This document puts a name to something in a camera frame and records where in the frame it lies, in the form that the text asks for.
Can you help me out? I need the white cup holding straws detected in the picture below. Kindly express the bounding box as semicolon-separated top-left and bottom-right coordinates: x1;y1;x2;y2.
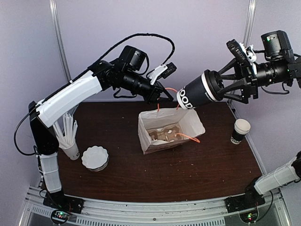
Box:
59;140;80;160

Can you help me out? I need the right aluminium frame post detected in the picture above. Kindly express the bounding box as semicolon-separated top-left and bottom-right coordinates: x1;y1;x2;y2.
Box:
227;0;256;104

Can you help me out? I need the left aluminium frame post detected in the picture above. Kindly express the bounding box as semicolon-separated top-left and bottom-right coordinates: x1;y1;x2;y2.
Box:
49;0;71;90

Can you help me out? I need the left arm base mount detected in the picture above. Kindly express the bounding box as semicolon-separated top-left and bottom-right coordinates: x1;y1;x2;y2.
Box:
43;193;84;214

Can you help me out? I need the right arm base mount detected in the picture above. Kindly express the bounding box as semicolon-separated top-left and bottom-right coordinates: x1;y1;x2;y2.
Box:
224;194;265;213

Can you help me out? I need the aluminium frame post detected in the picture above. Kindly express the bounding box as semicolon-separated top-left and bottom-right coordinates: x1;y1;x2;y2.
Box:
49;0;71;90
227;0;256;104

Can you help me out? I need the aluminium front rail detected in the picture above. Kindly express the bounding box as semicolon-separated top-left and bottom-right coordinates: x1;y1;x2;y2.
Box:
17;186;292;226

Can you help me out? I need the white paper takeout bag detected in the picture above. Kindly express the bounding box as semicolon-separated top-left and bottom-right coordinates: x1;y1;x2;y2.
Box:
138;105;206;155

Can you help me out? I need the brown cardboard cup carrier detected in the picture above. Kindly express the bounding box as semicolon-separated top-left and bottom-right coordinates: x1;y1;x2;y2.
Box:
147;126;183;142

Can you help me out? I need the bundle of wrapped straws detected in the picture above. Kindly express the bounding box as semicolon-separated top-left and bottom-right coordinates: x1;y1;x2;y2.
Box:
53;113;78;149

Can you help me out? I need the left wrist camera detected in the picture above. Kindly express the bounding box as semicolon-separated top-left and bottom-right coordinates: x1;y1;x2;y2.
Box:
146;62;177;85

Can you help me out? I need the white fluted dish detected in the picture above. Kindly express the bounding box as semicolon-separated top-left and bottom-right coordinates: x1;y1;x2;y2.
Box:
81;146;109;172

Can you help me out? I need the black lidded coffee cup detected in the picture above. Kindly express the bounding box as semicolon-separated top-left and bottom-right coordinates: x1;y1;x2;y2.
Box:
176;70;224;110

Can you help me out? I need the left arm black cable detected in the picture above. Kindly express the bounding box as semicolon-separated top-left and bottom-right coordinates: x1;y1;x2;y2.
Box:
13;32;176;156

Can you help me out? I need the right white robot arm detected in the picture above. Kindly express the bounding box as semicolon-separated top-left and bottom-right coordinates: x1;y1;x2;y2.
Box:
217;30;301;208

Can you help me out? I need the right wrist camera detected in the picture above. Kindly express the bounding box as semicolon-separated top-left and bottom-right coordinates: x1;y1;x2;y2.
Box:
226;39;257;75

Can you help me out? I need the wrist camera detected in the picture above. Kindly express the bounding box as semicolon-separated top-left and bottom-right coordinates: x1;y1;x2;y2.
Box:
226;39;257;75
146;62;177;85

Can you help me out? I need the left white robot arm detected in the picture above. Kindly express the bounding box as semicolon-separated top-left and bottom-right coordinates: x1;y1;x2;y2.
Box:
29;46;176;209

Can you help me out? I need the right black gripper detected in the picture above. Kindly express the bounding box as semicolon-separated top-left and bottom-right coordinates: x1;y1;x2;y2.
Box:
215;56;291;103

